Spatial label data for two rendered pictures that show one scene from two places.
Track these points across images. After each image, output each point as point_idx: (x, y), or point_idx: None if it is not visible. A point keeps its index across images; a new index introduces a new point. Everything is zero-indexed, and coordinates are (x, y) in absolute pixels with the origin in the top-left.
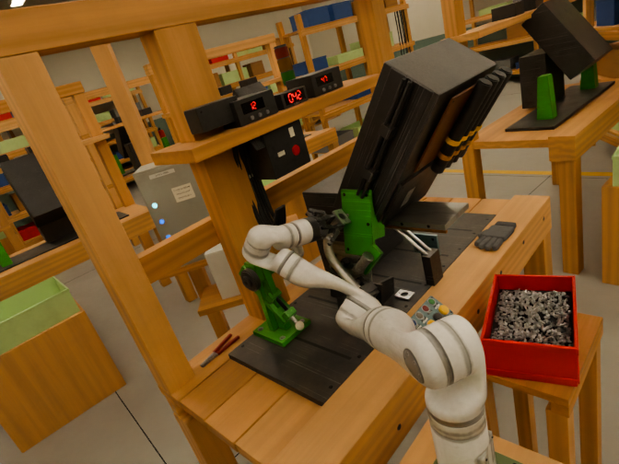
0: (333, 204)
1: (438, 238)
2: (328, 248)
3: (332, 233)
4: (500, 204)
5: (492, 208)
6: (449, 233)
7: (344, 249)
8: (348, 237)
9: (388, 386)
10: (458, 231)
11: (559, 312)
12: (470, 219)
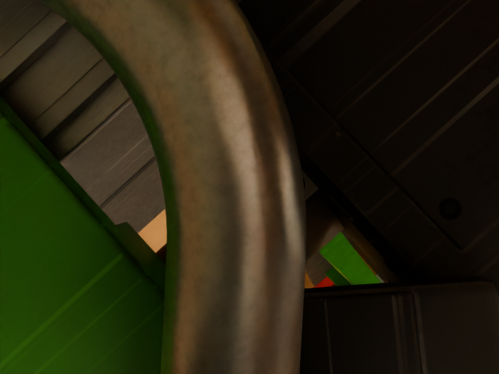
0: (495, 312)
1: (101, 159)
2: (77, 7)
3: (169, 263)
4: (154, 240)
5: (154, 229)
6: (110, 179)
7: (62, 41)
8: (53, 282)
9: None
10: (99, 200)
11: None
12: (136, 214)
